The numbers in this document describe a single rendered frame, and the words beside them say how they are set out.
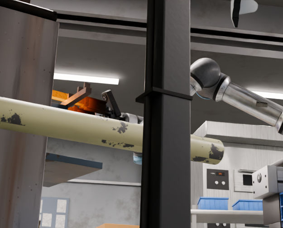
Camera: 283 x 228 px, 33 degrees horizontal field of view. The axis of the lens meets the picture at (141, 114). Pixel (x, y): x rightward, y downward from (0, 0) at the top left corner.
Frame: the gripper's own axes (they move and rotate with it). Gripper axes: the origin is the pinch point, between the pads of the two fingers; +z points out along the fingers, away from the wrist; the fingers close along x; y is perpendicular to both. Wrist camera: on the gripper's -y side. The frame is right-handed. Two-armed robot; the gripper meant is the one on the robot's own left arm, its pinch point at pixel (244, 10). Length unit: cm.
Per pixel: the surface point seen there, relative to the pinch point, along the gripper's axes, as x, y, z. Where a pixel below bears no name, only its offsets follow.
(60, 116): -14.3, -34.7, 31.0
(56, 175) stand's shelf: 74, -38, 22
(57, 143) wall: 1061, -80, -261
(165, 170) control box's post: -32, -22, 42
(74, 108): 87, -34, -7
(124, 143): -9.8, -24.7, 33.3
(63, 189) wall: 1061, -55, -148
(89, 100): 79, -29, -8
